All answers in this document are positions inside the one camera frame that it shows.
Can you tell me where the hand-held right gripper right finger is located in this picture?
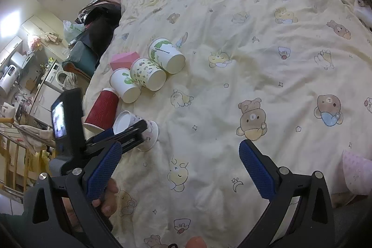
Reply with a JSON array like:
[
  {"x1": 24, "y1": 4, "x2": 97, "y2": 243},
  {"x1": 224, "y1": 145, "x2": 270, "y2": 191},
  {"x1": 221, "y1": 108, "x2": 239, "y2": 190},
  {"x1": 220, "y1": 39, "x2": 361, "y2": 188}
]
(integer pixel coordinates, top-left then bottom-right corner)
[{"x1": 239, "y1": 139, "x2": 335, "y2": 248}]

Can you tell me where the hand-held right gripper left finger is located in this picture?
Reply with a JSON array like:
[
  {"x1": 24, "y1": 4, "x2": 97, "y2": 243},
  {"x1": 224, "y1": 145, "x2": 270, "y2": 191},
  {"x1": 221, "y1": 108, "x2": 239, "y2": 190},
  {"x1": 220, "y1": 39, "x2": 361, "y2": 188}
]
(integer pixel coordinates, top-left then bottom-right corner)
[{"x1": 23, "y1": 140, "x2": 123, "y2": 248}]

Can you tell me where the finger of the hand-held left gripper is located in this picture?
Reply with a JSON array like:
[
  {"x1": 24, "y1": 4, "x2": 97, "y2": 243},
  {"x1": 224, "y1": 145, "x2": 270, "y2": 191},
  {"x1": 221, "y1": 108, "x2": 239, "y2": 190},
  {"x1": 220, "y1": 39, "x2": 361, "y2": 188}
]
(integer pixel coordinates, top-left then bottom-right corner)
[
  {"x1": 86, "y1": 119, "x2": 148, "y2": 150},
  {"x1": 120, "y1": 136, "x2": 145, "y2": 154}
]

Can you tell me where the white cup with faint print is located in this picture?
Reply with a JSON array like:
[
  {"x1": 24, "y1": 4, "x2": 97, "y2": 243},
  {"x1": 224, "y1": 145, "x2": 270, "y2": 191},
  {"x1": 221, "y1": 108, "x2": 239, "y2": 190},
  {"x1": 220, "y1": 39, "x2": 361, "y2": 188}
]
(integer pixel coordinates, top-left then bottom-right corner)
[{"x1": 113, "y1": 110, "x2": 160, "y2": 152}]

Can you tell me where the red ribbed paper cup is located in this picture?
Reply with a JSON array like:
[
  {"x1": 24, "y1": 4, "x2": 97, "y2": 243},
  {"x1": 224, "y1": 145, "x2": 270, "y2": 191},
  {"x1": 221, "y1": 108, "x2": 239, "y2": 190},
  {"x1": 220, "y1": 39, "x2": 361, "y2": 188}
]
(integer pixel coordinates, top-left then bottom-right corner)
[{"x1": 83, "y1": 88, "x2": 120, "y2": 133}]

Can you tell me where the small white cup green leaf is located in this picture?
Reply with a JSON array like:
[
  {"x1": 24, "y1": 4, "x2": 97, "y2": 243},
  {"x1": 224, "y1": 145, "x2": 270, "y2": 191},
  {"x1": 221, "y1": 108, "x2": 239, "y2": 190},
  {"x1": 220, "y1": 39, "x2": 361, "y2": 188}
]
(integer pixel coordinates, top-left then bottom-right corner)
[{"x1": 109, "y1": 68, "x2": 142, "y2": 103}]

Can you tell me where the white cup with speckled print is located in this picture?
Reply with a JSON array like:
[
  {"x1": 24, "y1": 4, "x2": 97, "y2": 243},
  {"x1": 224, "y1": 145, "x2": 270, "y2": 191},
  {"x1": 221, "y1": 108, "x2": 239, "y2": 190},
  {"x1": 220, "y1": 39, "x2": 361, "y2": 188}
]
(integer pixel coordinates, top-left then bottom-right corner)
[{"x1": 130, "y1": 58, "x2": 167, "y2": 91}]

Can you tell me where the white cup with green band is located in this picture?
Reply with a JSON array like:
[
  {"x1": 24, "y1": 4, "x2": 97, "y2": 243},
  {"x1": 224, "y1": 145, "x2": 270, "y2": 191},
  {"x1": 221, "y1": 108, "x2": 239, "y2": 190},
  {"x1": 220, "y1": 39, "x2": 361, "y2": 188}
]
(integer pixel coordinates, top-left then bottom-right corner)
[{"x1": 148, "y1": 38, "x2": 186, "y2": 74}]

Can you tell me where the pink patterned cup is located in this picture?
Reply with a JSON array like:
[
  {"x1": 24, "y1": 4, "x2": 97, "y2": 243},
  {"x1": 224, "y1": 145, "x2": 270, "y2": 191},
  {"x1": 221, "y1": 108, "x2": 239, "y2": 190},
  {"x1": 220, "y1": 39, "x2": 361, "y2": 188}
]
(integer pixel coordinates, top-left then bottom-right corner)
[{"x1": 342, "y1": 150, "x2": 372, "y2": 200}]

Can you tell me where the person's left hand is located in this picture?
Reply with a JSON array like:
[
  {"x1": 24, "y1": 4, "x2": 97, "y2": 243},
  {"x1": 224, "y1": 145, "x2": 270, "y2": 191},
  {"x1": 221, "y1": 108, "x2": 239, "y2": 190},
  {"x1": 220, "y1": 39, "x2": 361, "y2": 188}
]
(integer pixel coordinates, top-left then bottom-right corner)
[{"x1": 91, "y1": 178, "x2": 120, "y2": 218}]

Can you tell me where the person's right hand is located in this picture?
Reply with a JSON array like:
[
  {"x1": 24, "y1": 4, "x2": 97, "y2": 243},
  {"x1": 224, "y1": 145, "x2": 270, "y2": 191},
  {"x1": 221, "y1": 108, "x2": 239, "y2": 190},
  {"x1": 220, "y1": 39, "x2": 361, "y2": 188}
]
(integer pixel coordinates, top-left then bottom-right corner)
[{"x1": 186, "y1": 237, "x2": 207, "y2": 248}]

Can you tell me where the white washing machine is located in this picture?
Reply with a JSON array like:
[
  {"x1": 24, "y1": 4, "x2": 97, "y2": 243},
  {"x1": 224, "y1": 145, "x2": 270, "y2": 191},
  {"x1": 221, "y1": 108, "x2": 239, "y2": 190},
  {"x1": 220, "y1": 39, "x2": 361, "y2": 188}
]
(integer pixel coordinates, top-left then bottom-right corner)
[{"x1": 43, "y1": 62, "x2": 69, "y2": 93}]

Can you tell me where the pink box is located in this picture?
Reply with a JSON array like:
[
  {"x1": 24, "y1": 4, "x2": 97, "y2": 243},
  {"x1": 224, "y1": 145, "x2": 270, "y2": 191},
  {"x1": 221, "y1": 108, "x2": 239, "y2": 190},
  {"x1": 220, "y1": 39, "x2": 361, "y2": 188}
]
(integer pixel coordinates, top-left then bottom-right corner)
[{"x1": 110, "y1": 52, "x2": 140, "y2": 71}]

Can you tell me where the green cushion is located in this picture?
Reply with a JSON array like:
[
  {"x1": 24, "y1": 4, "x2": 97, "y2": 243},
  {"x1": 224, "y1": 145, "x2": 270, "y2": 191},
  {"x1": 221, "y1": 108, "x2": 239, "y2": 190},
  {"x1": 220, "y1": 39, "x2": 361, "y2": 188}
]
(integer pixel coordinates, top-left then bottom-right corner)
[{"x1": 62, "y1": 41, "x2": 98, "y2": 78}]

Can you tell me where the white kitchen appliance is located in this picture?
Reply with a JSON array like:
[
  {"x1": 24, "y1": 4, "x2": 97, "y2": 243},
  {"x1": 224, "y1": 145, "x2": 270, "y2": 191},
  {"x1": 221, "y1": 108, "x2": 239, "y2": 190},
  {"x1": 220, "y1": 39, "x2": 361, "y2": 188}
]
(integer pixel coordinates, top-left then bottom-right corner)
[{"x1": 0, "y1": 63, "x2": 18, "y2": 96}]

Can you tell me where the yellow printed blanket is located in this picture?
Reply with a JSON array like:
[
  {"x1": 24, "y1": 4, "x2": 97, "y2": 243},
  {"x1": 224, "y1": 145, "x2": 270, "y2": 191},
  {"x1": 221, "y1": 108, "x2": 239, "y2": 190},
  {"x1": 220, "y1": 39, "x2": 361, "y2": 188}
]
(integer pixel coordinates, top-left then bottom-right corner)
[{"x1": 80, "y1": 0, "x2": 372, "y2": 248}]

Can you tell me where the white plastic bag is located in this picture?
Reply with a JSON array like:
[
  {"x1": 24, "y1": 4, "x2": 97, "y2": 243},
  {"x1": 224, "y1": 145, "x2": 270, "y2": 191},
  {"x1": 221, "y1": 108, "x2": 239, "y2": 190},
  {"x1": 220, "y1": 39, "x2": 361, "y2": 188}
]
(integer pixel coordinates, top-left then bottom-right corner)
[{"x1": 63, "y1": 20, "x2": 83, "y2": 43}]

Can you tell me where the pile of dark clothes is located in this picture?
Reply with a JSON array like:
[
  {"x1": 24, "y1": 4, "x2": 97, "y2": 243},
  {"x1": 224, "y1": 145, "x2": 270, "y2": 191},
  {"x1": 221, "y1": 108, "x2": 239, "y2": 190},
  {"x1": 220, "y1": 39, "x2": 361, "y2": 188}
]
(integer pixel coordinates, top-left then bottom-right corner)
[{"x1": 75, "y1": 0, "x2": 123, "y2": 58}]

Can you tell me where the wooden rail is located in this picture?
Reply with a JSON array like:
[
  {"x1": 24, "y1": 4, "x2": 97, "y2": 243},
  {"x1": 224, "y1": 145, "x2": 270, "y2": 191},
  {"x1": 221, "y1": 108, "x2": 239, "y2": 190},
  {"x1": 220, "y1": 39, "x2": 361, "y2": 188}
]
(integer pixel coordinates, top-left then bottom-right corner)
[{"x1": 0, "y1": 117, "x2": 56, "y2": 199}]

